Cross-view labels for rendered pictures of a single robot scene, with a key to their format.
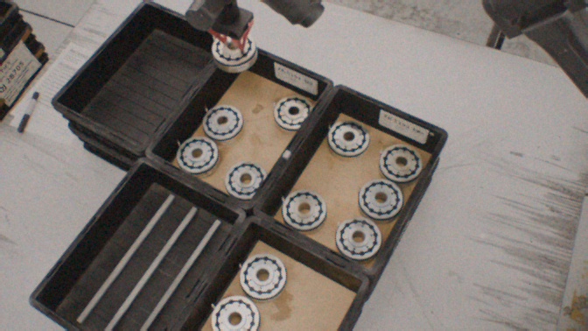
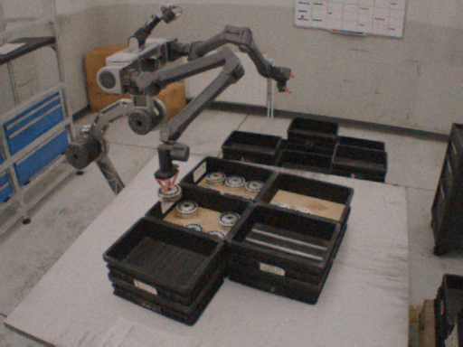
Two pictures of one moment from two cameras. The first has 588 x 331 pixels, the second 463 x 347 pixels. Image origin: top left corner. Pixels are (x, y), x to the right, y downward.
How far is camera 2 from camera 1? 1.88 m
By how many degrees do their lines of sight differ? 68
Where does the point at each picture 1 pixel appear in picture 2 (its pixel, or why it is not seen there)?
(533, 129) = (183, 166)
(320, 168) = not seen: hidden behind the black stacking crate
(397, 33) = (119, 201)
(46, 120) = not seen: outside the picture
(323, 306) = (286, 198)
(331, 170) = not seen: hidden behind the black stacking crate
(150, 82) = (156, 270)
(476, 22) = (59, 243)
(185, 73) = (150, 255)
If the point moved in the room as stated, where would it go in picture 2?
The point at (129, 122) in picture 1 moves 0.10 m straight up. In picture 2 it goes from (187, 276) to (185, 257)
